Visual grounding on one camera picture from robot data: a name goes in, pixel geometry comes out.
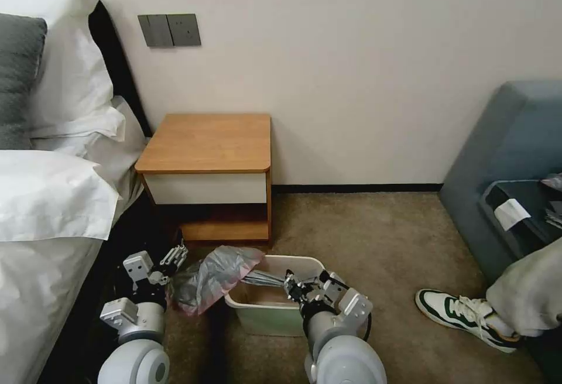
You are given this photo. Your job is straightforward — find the grey plastic garbage bag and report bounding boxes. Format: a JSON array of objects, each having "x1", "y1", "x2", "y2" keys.
[{"x1": 166, "y1": 245, "x2": 290, "y2": 317}]

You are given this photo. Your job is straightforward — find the grey wall socket panel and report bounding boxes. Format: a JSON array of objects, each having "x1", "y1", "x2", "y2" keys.
[{"x1": 166, "y1": 13, "x2": 202, "y2": 47}]

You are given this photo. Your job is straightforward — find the white duvet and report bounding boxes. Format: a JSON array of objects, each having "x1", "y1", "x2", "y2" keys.
[{"x1": 0, "y1": 150, "x2": 125, "y2": 242}]

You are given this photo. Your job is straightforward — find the white pillow with flange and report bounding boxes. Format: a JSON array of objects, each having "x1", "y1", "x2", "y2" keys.
[{"x1": 29, "y1": 94, "x2": 146, "y2": 183}]

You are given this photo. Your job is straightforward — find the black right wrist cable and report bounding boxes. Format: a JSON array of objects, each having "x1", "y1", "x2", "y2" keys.
[{"x1": 362, "y1": 303, "x2": 375, "y2": 342}]

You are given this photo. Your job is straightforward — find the white and green sneaker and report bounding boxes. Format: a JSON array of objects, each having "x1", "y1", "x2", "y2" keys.
[{"x1": 414, "y1": 288, "x2": 522, "y2": 341}]

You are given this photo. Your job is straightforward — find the black bed headboard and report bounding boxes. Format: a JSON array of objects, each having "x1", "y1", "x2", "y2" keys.
[{"x1": 87, "y1": 0, "x2": 155, "y2": 140}]

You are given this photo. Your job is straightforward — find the wooden nightstand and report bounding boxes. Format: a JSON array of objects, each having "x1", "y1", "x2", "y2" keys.
[{"x1": 134, "y1": 113, "x2": 273, "y2": 245}]

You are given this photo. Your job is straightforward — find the crumpled grey wrapper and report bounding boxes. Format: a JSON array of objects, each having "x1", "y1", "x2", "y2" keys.
[{"x1": 540, "y1": 172, "x2": 562, "y2": 193}]

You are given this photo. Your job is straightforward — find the white paper label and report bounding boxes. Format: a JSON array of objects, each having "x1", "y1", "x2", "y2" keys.
[{"x1": 494, "y1": 198, "x2": 531, "y2": 232}]

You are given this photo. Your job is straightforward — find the black baseboard strip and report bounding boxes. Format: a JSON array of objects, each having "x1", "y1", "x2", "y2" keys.
[{"x1": 271, "y1": 183, "x2": 445, "y2": 195}]

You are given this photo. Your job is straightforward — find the white bed sheet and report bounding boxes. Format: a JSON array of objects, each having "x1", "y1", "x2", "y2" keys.
[{"x1": 0, "y1": 234, "x2": 111, "y2": 384}]

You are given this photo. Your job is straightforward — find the dark grey bin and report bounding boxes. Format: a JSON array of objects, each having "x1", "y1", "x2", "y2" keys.
[{"x1": 478, "y1": 179, "x2": 562, "y2": 260}]

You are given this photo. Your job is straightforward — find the grey wall switch panel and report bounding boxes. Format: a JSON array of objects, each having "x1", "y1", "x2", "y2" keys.
[{"x1": 138, "y1": 14, "x2": 173, "y2": 48}]

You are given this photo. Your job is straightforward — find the grey cushion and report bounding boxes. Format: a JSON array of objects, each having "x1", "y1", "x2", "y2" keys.
[{"x1": 0, "y1": 13, "x2": 48, "y2": 151}]

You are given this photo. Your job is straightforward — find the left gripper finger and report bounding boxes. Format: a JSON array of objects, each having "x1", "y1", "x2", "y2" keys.
[
  {"x1": 166, "y1": 248, "x2": 190, "y2": 279},
  {"x1": 159, "y1": 239, "x2": 187, "y2": 270}
]

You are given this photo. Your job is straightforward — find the blue-grey sofa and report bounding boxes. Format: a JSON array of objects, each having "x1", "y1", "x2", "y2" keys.
[{"x1": 440, "y1": 80, "x2": 562, "y2": 280}]

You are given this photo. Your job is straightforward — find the large white pillow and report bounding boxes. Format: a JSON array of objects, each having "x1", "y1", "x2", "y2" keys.
[{"x1": 0, "y1": 0, "x2": 116, "y2": 132}]

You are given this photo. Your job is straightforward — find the white nightstand drawer front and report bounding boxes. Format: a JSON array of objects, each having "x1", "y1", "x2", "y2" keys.
[{"x1": 141, "y1": 172, "x2": 268, "y2": 206}]

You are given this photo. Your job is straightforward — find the pale green trash can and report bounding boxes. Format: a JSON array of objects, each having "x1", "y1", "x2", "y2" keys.
[{"x1": 224, "y1": 255, "x2": 328, "y2": 338}]

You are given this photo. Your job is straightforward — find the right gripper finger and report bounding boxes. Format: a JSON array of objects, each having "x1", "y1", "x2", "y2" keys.
[
  {"x1": 282, "y1": 286, "x2": 314, "y2": 306},
  {"x1": 284, "y1": 269, "x2": 320, "y2": 290}
]

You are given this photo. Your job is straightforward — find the person's leg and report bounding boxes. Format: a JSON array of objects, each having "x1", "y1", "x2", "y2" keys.
[{"x1": 484, "y1": 236, "x2": 562, "y2": 337}]

